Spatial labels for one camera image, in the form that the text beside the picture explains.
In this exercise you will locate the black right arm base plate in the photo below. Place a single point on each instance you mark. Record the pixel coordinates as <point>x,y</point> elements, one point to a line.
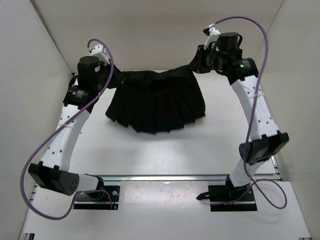
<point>224,199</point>

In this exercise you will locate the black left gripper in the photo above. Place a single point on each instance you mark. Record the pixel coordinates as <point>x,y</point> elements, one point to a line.
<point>104,63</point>

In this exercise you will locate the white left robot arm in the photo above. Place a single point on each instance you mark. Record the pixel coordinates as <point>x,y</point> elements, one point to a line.
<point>77,106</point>

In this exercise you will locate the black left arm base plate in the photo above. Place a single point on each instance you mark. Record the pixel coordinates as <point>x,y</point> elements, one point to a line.
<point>108,199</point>

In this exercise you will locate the black pleated skirt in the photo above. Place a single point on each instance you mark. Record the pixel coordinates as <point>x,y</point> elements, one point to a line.
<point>154,102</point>

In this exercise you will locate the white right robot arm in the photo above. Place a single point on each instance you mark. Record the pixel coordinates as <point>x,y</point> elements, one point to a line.
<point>222,53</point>

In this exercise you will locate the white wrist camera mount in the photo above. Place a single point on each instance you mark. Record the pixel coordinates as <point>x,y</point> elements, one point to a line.
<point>212,34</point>
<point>100,52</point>

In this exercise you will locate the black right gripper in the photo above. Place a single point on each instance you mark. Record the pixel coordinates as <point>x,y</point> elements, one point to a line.
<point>198,65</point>

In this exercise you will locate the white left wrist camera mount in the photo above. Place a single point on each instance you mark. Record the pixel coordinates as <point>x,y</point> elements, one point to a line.
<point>100,52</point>

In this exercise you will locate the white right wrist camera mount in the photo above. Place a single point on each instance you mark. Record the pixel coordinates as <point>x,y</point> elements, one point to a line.
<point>212,34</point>

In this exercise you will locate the aluminium table edge rail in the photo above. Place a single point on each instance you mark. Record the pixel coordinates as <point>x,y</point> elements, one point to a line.
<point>162,178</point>

